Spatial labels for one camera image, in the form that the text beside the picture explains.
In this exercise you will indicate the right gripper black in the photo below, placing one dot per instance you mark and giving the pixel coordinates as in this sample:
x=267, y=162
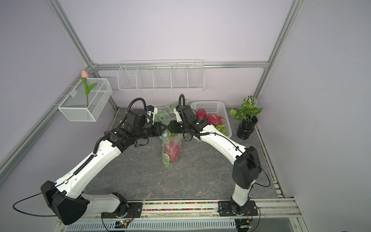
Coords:
x=173, y=124

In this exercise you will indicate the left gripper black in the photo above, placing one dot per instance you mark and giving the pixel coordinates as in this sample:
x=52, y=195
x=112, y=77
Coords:
x=159, y=132

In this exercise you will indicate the zip-top bag green print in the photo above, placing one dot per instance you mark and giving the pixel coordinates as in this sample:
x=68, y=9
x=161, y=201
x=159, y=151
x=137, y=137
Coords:
x=165, y=137
x=166, y=114

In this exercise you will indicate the pink dragon fruit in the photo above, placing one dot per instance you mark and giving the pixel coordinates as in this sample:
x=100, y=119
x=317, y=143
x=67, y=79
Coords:
x=215, y=119
x=202, y=114

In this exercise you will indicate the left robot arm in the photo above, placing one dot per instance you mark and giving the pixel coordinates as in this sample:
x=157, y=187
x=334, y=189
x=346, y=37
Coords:
x=66, y=197

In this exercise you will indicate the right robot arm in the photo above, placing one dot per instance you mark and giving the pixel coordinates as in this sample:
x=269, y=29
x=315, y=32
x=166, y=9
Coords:
x=246, y=162

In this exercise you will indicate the white plastic basket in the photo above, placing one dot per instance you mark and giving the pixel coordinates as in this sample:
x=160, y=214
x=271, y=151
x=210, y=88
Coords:
x=215, y=112

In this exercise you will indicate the potted green plant black vase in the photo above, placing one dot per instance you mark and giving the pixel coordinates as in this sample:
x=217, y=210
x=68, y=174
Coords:
x=247, y=114

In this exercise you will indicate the artificial pink tulip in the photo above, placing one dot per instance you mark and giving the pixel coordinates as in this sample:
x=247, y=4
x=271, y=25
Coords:
x=88, y=88

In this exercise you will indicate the white wire wall shelf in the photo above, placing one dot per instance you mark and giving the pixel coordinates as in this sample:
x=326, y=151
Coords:
x=161, y=75

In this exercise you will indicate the white mesh wall box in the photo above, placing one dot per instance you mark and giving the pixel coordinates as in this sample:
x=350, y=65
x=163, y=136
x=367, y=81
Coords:
x=74, y=105

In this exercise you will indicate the white vented cable duct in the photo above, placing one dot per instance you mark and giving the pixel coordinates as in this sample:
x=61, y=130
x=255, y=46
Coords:
x=152, y=225

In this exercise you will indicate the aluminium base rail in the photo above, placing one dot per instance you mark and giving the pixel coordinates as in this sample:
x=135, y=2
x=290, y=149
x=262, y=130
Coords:
x=269, y=208

